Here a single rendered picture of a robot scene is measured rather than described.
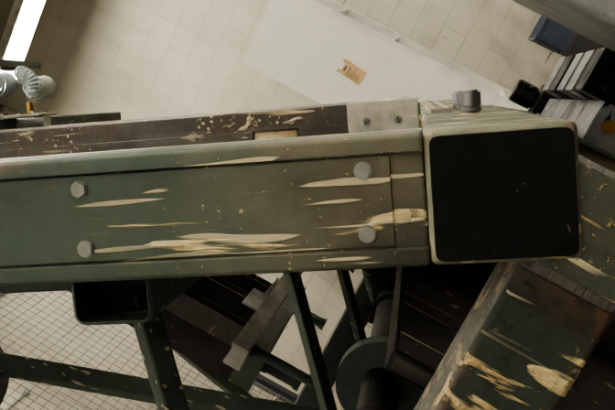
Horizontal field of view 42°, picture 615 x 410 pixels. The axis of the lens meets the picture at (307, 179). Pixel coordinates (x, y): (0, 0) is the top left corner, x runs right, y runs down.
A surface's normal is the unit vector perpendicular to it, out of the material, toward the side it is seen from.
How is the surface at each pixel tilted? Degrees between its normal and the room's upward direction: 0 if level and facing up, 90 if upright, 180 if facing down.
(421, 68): 90
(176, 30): 90
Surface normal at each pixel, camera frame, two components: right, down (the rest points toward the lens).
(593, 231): -0.14, 0.11
